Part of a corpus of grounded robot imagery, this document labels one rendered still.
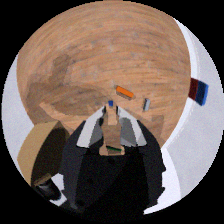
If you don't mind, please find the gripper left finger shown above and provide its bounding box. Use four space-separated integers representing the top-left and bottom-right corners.
58 106 106 175

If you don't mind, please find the orange rod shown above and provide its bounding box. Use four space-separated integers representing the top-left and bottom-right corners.
116 86 134 98

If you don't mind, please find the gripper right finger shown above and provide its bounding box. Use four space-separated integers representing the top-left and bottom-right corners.
116 105 166 173

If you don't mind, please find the grey rod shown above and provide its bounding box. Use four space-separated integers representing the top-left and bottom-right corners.
143 99 150 110

